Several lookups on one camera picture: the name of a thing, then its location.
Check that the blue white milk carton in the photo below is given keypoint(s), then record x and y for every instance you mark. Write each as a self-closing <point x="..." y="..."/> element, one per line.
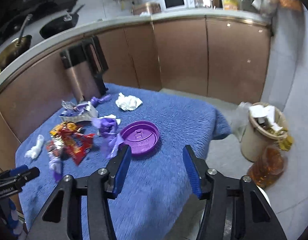
<point x="84" y="111"/>

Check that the brown kitchen cabinet fronts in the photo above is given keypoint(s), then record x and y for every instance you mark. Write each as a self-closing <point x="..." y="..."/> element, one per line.
<point x="220" y="58"/>

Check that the white microwave oven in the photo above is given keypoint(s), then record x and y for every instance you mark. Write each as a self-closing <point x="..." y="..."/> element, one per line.
<point x="168" y="5"/>

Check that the copper and black electric kettle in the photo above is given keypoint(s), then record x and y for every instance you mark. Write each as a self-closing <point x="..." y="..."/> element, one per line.
<point x="84" y="65"/>

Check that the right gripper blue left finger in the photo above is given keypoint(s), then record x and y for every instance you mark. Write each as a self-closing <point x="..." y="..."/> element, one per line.
<point x="117" y="168"/>

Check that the purple twisted glove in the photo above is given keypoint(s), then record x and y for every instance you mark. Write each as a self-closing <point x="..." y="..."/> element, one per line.
<point x="96" y="101"/>

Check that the brass wok with handle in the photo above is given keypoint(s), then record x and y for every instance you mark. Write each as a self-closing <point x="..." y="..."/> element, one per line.
<point x="17" y="47"/>

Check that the beige trash bin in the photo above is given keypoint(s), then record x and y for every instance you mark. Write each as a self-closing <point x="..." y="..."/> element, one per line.
<point x="266" y="126"/>

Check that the amber plastic jar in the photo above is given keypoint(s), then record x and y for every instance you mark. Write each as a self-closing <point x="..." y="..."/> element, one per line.
<point x="269" y="167"/>

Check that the copper rice cooker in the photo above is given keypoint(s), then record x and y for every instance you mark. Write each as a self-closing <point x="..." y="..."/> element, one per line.
<point x="149" y="7"/>

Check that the red orange snack wrapper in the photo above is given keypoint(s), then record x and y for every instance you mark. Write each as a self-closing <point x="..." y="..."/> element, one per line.
<point x="67" y="139"/>

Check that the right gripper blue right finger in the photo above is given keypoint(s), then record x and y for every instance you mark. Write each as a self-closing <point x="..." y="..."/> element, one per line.
<point x="196" y="171"/>

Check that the blue fluffy table mat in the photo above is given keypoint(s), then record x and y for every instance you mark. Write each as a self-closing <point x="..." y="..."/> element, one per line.
<point x="156" y="186"/>

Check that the purple plastic wrapper strip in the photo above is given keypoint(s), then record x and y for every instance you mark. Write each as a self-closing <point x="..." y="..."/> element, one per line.
<point x="110" y="144"/>

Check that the purple plastic cup lid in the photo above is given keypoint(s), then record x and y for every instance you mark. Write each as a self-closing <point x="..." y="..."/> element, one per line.
<point x="141" y="136"/>

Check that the clear silver plastic wrapper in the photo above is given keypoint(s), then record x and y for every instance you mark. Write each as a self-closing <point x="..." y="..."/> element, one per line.
<point x="56" y="167"/>

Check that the small white tissue piece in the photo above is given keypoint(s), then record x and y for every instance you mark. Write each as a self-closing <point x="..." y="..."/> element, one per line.
<point x="35" y="151"/>

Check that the black frying pan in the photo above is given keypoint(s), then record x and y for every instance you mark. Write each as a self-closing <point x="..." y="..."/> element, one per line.
<point x="60" y="24"/>

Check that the yellow detergent bottle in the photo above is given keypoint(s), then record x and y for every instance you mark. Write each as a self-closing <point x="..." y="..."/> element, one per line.
<point x="230" y="4"/>

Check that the blue gloved left hand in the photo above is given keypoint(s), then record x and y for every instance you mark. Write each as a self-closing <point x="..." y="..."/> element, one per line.
<point x="11" y="219"/>

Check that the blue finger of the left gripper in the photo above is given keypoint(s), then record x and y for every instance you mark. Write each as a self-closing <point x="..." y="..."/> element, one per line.
<point x="18" y="170"/>
<point x="28" y="175"/>

